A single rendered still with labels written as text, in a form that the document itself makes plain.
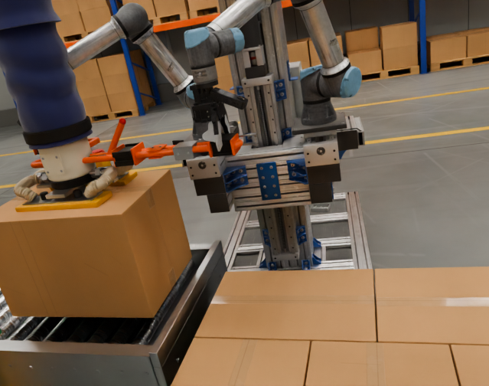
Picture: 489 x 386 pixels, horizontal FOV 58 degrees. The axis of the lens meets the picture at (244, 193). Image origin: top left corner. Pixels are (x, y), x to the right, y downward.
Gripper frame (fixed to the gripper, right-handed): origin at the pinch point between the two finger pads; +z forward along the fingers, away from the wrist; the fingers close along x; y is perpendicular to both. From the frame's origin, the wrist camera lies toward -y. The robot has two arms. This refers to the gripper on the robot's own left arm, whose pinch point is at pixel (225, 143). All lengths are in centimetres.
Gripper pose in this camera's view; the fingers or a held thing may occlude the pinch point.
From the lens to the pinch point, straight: 142.5
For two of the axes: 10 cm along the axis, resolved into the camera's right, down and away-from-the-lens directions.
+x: -2.5, 4.1, -8.8
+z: 1.8, 9.1, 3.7
